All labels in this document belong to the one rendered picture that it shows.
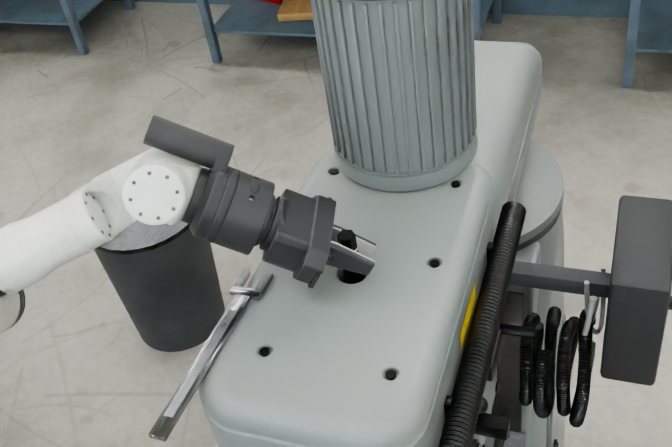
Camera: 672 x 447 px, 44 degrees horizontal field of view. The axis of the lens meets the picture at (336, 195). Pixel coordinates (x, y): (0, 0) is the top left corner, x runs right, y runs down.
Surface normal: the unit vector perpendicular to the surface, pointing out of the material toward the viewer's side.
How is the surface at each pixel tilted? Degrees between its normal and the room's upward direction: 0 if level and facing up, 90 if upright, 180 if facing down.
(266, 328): 0
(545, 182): 0
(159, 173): 66
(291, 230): 30
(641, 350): 90
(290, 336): 0
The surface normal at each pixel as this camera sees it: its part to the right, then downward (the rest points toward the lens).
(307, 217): 0.39, -0.69
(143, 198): 0.11, 0.24
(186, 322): 0.45, 0.57
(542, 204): -0.13, -0.76
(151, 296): 0.02, 0.68
